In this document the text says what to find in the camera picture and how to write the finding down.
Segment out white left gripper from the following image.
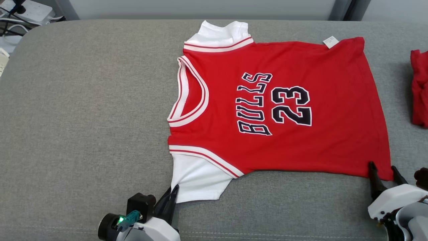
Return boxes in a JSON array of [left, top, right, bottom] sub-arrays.
[[98, 184, 181, 241]]

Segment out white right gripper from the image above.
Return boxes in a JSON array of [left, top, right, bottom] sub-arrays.
[[368, 162, 428, 221]]

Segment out red Bulls 23 jersey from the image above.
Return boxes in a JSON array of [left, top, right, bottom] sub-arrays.
[[167, 20, 394, 204]]

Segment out red shorts white stripes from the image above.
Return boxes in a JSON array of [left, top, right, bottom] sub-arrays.
[[410, 50, 428, 128]]

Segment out cream perforated laundry basket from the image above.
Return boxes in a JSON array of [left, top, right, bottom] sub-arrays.
[[0, 48, 10, 77]]

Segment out black power adapter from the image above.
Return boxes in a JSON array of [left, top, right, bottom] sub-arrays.
[[12, 0, 27, 14]]

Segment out left camera cable teal plug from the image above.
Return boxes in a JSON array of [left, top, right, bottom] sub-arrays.
[[116, 210, 141, 232]]

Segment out grey partition post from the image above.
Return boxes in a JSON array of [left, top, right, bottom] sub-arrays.
[[53, 0, 81, 20], [329, 0, 353, 21], [348, 0, 371, 21]]

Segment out white power cable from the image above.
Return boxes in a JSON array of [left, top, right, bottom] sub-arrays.
[[0, 15, 64, 46]]

